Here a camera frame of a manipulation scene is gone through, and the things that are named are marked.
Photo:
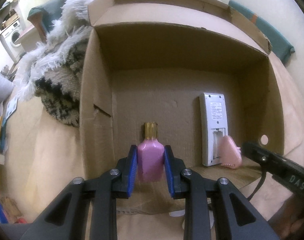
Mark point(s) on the white bathroom scale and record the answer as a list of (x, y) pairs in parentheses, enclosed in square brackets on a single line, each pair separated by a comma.
[(11, 107)]

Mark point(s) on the right hand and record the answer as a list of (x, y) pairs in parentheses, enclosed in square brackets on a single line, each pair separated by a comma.
[(288, 221)]

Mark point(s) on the white washing machine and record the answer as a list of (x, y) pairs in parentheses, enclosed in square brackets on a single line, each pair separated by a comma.
[(9, 38)]

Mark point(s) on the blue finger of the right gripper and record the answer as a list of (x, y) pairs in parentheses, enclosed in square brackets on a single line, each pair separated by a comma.
[(270, 161)]

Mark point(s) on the furry black white blanket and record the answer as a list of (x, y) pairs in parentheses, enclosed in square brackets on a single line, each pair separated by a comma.
[(53, 71)]

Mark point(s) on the pink silicone brush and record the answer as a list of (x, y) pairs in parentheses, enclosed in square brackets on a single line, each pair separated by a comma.
[(229, 153)]

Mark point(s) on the teal cushion with orange stripe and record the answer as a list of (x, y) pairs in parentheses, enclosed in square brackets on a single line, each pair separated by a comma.
[(282, 48)]

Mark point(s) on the grey stuffed bag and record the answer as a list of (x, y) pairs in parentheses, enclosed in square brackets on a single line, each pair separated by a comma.
[(6, 88)]

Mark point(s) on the open cardboard box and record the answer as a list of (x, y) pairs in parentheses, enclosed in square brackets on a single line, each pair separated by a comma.
[(150, 60)]

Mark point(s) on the pink perfume bottle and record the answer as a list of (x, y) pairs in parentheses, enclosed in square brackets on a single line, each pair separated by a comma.
[(150, 155)]

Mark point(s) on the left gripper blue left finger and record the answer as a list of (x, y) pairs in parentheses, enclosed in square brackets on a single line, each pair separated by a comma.
[(131, 169)]

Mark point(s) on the teal armchair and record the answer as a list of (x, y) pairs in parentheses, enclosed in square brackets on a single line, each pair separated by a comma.
[(43, 16)]

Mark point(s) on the white remote control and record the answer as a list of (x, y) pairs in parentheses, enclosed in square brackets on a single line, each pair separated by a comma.
[(214, 126)]

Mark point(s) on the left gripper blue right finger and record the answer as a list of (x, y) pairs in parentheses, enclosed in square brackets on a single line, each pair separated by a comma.
[(168, 167)]

